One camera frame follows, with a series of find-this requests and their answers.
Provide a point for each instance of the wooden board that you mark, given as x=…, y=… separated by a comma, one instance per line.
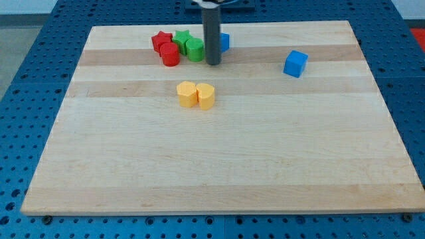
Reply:
x=323, y=143

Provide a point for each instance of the red cylinder block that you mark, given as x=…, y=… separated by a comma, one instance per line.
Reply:
x=169, y=52

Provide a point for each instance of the green cylinder block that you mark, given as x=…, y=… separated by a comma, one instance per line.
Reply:
x=195, y=49

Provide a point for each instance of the blue triangle block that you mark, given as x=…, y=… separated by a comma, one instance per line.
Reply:
x=224, y=42

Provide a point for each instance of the green star block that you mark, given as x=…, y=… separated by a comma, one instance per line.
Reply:
x=180, y=38

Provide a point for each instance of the yellow heart block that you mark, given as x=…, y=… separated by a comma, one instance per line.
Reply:
x=206, y=96

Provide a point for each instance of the red star block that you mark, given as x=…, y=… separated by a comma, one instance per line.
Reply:
x=159, y=39

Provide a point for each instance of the yellow pentagon block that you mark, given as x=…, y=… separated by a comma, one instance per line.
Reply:
x=187, y=94

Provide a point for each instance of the blue cube block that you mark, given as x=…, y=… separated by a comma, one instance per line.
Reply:
x=295, y=63

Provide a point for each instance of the robot arm base mount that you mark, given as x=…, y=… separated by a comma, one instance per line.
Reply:
x=191, y=6

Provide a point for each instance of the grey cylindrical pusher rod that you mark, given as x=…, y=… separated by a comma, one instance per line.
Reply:
x=211, y=28

